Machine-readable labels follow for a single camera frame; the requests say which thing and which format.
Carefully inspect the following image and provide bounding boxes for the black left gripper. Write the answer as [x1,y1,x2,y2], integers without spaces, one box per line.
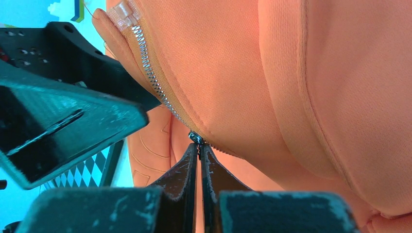
[0,22,160,189]

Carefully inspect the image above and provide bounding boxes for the blue and white block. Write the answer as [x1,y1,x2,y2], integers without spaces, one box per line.
[47,0,85,23]

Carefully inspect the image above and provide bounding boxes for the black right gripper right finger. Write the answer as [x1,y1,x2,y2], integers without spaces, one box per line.
[201,144,360,233]

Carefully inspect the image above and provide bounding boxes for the black white checkerboard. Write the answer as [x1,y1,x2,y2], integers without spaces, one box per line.
[42,140,124,190]

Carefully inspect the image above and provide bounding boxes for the orange fleece jacket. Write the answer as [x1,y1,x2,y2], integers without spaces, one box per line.
[93,0,412,233]

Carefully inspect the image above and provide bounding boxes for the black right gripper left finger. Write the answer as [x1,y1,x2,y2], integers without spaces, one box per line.
[17,143,197,233]

